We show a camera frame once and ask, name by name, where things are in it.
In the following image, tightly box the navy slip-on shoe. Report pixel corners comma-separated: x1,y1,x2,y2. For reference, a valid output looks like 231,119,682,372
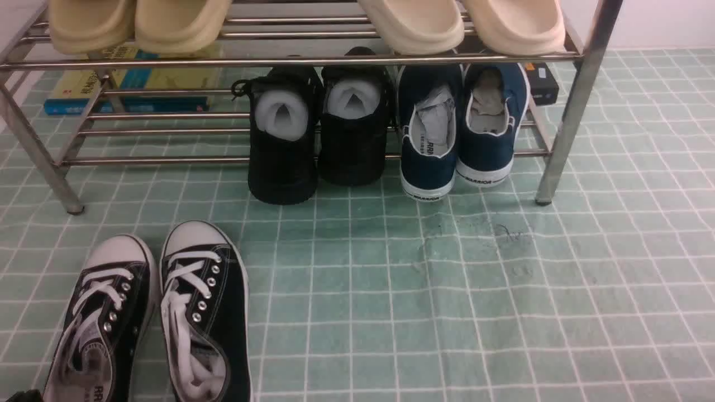
396,64,463,202
455,63,531,186

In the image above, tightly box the black sneaker right on rack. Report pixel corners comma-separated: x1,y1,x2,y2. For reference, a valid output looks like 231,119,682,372
317,65,395,186

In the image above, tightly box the black sneaker on rack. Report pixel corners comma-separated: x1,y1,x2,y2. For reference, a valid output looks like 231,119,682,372
231,65,325,205
317,65,395,186

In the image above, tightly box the black sneaker left on rack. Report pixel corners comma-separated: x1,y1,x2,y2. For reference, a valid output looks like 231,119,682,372
231,65,325,205

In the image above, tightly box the silver metal shoe rack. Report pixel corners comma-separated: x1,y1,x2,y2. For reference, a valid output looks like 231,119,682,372
2,1,623,216

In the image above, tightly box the black canvas sneaker right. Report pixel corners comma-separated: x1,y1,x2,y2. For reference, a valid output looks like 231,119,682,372
159,221,253,401

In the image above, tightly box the black canvas sneaker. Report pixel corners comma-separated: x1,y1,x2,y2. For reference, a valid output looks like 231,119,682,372
42,234,159,401
159,221,253,401

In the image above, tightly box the cream slipper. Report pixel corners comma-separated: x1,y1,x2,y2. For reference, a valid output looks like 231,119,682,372
462,1,565,56
357,1,465,55

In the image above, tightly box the black orange book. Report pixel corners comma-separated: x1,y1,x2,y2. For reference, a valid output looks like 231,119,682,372
523,62,560,106

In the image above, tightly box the cream slipper far right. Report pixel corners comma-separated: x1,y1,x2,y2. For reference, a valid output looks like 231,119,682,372
462,1,565,56

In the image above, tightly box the yellow slipper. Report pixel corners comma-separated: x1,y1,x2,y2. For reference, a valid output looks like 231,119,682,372
135,1,233,54
47,1,136,54

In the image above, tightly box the yellow blue book stack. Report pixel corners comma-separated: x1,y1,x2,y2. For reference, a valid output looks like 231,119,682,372
44,67,222,116

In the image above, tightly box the black canvas sneaker left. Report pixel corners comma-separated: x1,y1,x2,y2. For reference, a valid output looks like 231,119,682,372
42,234,159,401

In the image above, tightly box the yellow slipper far left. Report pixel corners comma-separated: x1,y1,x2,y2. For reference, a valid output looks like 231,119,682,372
47,1,136,54

